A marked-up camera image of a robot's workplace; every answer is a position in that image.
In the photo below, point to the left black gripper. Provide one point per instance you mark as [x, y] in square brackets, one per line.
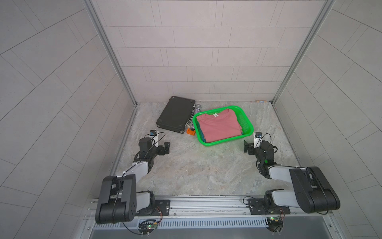
[162, 152]

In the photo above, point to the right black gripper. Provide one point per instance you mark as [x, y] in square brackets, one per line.
[250, 148]

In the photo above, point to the green plastic basket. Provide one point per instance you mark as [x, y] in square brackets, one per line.
[247, 127]

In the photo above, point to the pink t-shirt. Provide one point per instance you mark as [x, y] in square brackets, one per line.
[219, 126]

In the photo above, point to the blue t-shirt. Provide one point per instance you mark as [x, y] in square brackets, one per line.
[201, 133]

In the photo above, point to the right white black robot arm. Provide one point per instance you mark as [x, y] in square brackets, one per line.
[311, 191]

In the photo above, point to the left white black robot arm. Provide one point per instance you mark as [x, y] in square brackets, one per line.
[119, 201]

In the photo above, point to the small orange object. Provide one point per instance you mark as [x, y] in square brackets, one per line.
[191, 131]

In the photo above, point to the black hard case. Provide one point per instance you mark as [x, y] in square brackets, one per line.
[176, 114]

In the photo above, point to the small purple bottle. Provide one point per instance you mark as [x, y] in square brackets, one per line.
[197, 109]

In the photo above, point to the left green circuit board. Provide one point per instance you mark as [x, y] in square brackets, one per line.
[147, 227]

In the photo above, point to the green circuit board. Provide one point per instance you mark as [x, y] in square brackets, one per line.
[275, 224]
[147, 227]

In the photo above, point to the right green circuit board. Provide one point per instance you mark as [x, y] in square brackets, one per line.
[275, 224]

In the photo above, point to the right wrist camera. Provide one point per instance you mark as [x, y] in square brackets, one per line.
[257, 138]

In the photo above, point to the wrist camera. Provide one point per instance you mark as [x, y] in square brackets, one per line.
[257, 138]
[154, 135]

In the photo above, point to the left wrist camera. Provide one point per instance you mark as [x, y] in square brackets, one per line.
[154, 135]

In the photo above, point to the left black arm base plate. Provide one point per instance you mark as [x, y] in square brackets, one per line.
[160, 207]

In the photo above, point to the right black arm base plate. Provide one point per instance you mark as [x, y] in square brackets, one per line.
[266, 206]

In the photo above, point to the aluminium mounting rail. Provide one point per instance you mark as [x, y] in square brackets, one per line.
[198, 206]

